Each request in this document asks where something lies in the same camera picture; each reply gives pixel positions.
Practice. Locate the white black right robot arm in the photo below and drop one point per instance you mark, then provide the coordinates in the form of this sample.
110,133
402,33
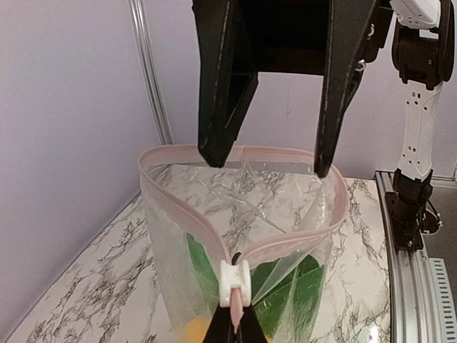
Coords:
423,54

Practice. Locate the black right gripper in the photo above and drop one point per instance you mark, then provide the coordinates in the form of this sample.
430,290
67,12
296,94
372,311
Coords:
239,39

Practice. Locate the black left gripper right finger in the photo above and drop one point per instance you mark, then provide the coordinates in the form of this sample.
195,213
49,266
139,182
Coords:
249,330

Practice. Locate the clear zip top bag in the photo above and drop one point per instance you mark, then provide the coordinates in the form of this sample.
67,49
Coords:
265,204

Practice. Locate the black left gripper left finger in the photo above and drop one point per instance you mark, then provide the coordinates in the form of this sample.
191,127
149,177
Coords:
221,329

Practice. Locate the aluminium front rail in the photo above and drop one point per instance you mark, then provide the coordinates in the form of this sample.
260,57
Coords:
422,308

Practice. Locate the orange yellow mango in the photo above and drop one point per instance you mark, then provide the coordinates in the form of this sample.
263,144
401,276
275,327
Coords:
195,331

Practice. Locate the green white bok choy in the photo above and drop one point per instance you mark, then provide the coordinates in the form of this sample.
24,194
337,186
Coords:
287,312

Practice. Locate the right aluminium frame post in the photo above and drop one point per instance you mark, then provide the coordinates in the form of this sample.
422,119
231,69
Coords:
152,83

